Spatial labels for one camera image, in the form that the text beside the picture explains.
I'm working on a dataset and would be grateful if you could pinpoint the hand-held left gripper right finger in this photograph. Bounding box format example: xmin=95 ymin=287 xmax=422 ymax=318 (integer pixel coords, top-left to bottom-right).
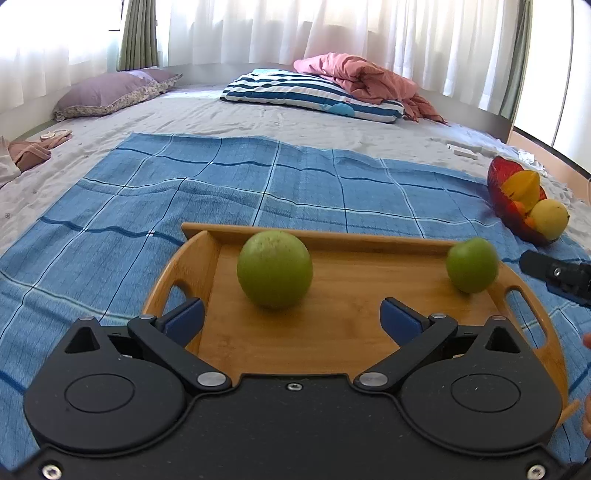
xmin=353 ymin=298 xmax=527 ymax=395

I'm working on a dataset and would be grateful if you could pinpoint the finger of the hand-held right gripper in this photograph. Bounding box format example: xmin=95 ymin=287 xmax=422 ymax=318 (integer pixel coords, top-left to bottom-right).
xmin=546 ymin=282 xmax=591 ymax=306
xmin=519 ymin=250 xmax=591 ymax=289

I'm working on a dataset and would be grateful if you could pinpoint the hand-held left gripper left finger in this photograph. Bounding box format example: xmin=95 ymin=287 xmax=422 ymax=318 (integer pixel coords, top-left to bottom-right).
xmin=62 ymin=298 xmax=232 ymax=395

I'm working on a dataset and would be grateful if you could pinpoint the wooden tray with handles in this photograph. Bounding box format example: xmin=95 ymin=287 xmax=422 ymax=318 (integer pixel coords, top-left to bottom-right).
xmin=141 ymin=222 xmax=581 ymax=428

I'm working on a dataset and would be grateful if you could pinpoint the small green round fruit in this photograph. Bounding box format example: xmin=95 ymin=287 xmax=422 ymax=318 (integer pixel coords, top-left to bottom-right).
xmin=445 ymin=237 xmax=499 ymax=295

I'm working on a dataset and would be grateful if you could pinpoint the large green round fruit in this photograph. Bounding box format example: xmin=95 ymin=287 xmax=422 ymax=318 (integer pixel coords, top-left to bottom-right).
xmin=237 ymin=231 xmax=314 ymax=310

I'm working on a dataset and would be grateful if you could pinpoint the person's right hand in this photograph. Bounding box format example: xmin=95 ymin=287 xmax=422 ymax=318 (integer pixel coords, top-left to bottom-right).
xmin=582 ymin=332 xmax=591 ymax=439

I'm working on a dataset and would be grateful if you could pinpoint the yellow lemon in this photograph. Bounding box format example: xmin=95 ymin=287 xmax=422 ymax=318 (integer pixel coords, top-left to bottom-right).
xmin=529 ymin=198 xmax=570 ymax=241

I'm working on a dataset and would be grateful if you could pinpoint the yellow starfruit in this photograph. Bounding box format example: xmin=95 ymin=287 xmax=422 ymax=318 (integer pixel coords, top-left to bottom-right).
xmin=501 ymin=171 xmax=542 ymax=206

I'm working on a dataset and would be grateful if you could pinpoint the red glass bowl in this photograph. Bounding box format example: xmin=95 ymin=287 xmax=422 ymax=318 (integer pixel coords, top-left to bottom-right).
xmin=487 ymin=156 xmax=571 ymax=245

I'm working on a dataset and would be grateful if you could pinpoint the clear plastic wrap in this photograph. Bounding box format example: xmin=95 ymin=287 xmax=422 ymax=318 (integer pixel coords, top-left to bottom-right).
xmin=516 ymin=150 xmax=548 ymax=177

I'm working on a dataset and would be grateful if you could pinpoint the blue checked blanket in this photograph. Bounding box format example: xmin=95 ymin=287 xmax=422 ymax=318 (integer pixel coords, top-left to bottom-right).
xmin=0 ymin=133 xmax=591 ymax=467

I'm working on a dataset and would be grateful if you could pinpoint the white cabinet panel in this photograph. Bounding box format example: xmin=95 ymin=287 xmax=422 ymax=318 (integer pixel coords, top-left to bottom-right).
xmin=515 ymin=0 xmax=591 ymax=164

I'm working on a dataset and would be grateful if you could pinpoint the bed with grey sheet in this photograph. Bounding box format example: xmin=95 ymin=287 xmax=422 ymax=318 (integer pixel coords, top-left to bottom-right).
xmin=0 ymin=69 xmax=591 ymax=264

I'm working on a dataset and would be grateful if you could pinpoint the green curtain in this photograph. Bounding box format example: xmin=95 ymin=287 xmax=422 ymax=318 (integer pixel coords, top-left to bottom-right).
xmin=116 ymin=0 xmax=160 ymax=72
xmin=499 ymin=0 xmax=533 ymax=126

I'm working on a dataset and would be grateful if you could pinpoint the pink brown garment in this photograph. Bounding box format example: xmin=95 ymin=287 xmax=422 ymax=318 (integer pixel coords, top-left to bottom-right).
xmin=0 ymin=130 xmax=75 ymax=185

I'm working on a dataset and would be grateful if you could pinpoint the purple pillow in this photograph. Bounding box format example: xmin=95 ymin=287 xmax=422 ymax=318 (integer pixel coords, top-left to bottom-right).
xmin=52 ymin=69 xmax=184 ymax=121

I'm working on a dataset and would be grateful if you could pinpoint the pink quilt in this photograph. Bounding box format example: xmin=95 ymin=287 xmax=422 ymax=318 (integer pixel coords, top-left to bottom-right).
xmin=294 ymin=52 xmax=448 ymax=124

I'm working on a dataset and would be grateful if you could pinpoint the navy white striped pillow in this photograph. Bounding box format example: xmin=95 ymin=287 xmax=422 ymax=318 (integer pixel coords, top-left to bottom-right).
xmin=220 ymin=68 xmax=406 ymax=124

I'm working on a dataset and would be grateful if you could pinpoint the white sheer curtain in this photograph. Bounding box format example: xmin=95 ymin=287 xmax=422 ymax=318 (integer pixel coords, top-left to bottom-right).
xmin=0 ymin=0 xmax=532 ymax=116

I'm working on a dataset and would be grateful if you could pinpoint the wooden bed frame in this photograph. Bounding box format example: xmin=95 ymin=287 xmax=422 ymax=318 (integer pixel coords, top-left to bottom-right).
xmin=418 ymin=88 xmax=591 ymax=178

